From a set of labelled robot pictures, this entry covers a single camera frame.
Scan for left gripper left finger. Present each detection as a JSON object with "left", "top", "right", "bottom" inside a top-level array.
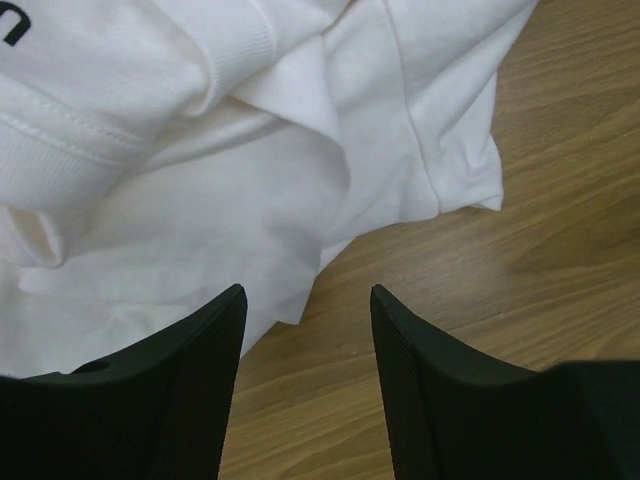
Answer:
[{"left": 1, "top": 285, "right": 247, "bottom": 480}]

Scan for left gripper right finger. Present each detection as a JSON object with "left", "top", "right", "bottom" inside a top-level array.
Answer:
[{"left": 370, "top": 285, "right": 639, "bottom": 479}]

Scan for white t shirt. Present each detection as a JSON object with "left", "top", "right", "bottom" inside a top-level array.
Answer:
[{"left": 1, "top": 1, "right": 535, "bottom": 378}]

